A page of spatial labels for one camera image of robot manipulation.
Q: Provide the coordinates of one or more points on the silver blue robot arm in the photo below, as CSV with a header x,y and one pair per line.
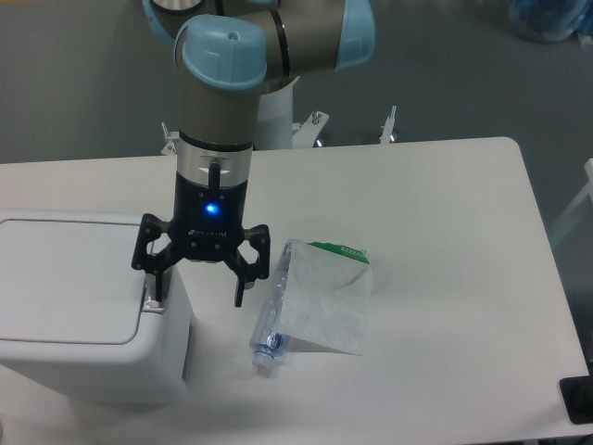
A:
x,y
224,60

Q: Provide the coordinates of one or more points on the silver green foil bag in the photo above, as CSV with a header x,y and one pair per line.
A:
x,y
327,295

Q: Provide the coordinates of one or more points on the crushed clear plastic bottle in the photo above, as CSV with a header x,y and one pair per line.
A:
x,y
267,341

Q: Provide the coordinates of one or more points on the white pedestal base frame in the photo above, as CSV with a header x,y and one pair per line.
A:
x,y
304,134

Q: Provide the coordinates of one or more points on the black device at table edge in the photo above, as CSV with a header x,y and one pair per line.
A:
x,y
577,396

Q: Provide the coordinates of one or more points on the white trash can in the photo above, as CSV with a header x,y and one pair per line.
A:
x,y
71,310

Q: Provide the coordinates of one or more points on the grey trash can push button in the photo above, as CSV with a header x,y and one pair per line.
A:
x,y
152,303

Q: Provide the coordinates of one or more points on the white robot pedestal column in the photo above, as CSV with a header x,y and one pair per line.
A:
x,y
275,117

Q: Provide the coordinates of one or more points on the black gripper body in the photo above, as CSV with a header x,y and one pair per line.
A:
x,y
206,226

